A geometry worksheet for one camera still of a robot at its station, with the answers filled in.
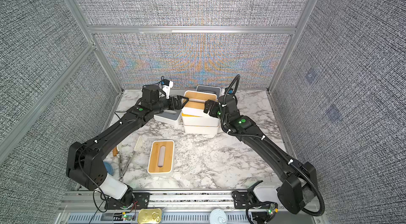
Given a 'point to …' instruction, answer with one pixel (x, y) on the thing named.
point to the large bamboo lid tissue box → (201, 130)
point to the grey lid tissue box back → (209, 89)
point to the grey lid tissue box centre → (171, 116)
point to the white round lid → (218, 216)
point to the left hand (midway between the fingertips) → (185, 97)
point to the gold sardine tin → (149, 216)
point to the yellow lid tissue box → (197, 117)
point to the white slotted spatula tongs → (121, 173)
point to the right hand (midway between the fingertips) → (212, 100)
